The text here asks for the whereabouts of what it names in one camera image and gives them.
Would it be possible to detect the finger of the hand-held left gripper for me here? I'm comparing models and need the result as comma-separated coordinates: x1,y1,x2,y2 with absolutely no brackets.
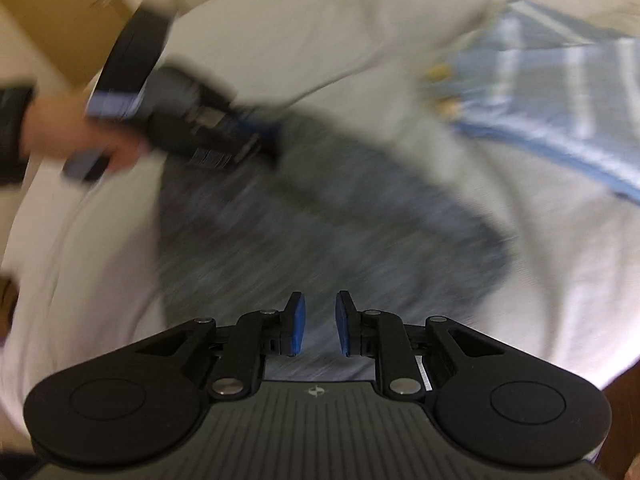
187,135,280,172
220,110,283,143

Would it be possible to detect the white bed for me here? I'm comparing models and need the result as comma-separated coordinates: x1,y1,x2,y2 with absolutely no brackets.
0,0,640,461

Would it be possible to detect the blue striped cloth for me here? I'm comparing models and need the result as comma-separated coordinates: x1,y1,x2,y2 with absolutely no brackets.
417,0,640,203

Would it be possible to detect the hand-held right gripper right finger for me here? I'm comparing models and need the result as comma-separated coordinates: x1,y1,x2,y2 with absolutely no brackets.
334,290,503,401

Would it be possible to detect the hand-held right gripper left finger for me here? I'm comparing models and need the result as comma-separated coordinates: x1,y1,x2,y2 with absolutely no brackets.
135,291,307,401

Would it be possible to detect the person's left hand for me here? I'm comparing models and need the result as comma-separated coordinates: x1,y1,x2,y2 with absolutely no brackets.
22,94,153,173

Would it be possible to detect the grey checked garment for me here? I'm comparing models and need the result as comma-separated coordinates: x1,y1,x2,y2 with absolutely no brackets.
150,107,512,382

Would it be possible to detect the person's left forearm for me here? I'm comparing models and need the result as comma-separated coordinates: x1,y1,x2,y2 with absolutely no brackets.
0,84,40,187

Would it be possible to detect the brown box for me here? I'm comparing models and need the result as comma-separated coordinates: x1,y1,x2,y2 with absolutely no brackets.
0,0,147,92

